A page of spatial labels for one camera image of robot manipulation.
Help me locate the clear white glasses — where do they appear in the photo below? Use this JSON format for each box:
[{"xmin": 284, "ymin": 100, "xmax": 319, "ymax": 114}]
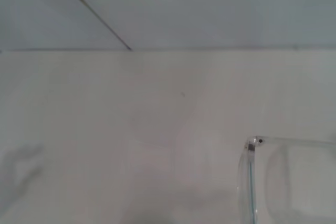
[{"xmin": 237, "ymin": 134, "xmax": 336, "ymax": 224}]

